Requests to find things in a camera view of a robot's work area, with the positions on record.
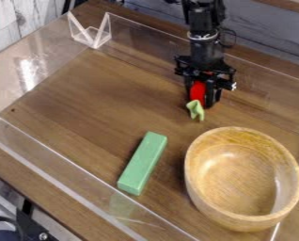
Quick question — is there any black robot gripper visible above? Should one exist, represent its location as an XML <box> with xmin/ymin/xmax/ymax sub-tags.
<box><xmin>175</xmin><ymin>31</ymin><xmax>238</xmax><ymax>108</ymax></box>

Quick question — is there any red ball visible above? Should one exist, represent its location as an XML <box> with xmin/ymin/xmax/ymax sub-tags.
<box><xmin>190</xmin><ymin>81</ymin><xmax>206</xmax><ymax>105</ymax></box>

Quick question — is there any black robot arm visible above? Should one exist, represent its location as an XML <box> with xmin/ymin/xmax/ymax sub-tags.
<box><xmin>175</xmin><ymin>0</ymin><xmax>237</xmax><ymax>108</ymax></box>

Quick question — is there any long green rectangular block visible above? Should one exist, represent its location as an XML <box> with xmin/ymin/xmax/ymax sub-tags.
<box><xmin>118</xmin><ymin>132</ymin><xmax>167</xmax><ymax>196</ymax></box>

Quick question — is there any wooden bowl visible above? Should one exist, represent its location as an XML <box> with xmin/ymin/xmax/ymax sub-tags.
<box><xmin>183</xmin><ymin>127</ymin><xmax>299</xmax><ymax>232</ymax></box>

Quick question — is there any black metal clamp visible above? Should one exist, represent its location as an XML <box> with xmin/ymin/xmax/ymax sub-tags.
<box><xmin>16</xmin><ymin>200</ymin><xmax>59</xmax><ymax>241</ymax></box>

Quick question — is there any clear acrylic tray wall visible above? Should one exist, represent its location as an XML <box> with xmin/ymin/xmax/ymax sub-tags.
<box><xmin>0</xmin><ymin>8</ymin><xmax>299</xmax><ymax>241</ymax></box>

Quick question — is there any clear acrylic corner bracket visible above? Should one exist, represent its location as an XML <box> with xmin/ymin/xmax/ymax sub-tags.
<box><xmin>67</xmin><ymin>12</ymin><xmax>112</xmax><ymax>49</ymax></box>

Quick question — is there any black cable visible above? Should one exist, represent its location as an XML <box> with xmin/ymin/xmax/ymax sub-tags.
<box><xmin>0</xmin><ymin>215</ymin><xmax>26</xmax><ymax>241</ymax></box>

